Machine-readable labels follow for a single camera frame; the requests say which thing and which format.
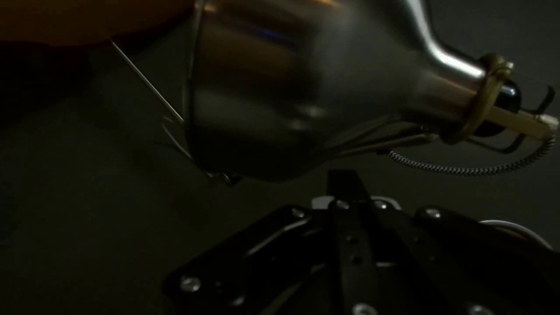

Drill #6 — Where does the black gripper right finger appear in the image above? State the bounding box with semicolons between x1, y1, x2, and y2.
342;169;560;315

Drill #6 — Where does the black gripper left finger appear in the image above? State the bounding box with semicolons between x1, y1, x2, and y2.
163;169;352;315

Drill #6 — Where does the white lamp cord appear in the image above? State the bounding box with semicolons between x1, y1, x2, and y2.
111;41;186;125

